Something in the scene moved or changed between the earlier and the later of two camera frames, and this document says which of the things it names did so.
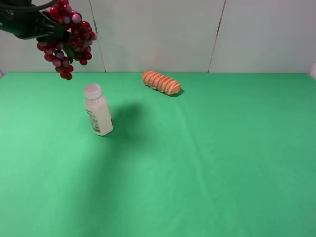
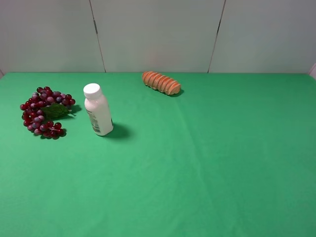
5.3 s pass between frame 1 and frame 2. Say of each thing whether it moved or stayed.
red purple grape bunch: moved
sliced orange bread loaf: stayed
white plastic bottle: stayed
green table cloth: stayed
